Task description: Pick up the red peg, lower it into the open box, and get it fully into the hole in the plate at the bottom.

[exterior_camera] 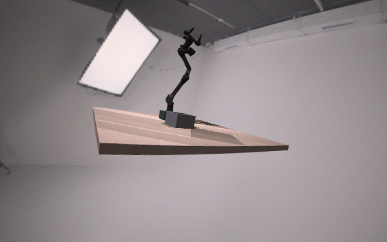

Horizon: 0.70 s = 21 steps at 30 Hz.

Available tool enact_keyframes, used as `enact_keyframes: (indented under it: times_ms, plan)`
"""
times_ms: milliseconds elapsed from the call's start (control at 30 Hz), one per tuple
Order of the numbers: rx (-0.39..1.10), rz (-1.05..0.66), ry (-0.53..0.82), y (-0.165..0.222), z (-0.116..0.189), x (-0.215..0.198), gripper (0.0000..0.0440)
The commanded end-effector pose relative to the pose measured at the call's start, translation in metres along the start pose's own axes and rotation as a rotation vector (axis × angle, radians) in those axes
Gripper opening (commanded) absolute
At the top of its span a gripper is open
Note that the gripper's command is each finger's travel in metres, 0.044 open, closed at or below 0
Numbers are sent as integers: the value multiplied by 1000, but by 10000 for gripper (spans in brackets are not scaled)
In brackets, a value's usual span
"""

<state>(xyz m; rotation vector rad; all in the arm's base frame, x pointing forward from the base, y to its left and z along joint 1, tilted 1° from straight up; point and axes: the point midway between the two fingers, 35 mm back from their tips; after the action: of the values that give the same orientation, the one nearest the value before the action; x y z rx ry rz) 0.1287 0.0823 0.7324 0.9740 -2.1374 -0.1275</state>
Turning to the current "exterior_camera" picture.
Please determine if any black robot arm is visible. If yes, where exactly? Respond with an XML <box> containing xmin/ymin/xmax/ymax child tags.
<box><xmin>165</xmin><ymin>35</ymin><xmax>196</xmax><ymax>111</ymax></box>

